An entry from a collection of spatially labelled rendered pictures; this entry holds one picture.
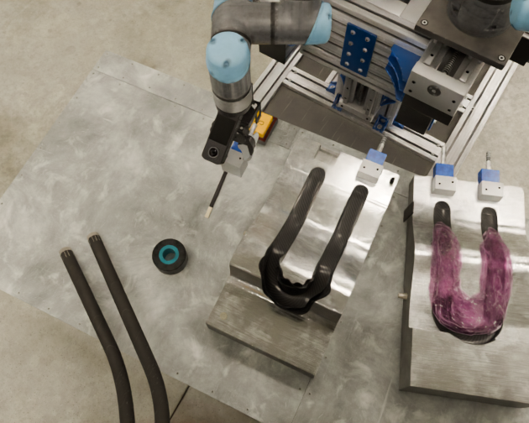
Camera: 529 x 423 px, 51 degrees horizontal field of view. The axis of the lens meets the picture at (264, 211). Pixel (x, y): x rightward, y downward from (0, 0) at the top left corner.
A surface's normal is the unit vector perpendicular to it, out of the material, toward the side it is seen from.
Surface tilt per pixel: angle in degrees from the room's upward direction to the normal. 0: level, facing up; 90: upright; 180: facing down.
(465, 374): 0
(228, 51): 0
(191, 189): 0
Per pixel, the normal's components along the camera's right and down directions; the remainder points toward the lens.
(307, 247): 0.19, -0.73
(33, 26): -0.01, -0.38
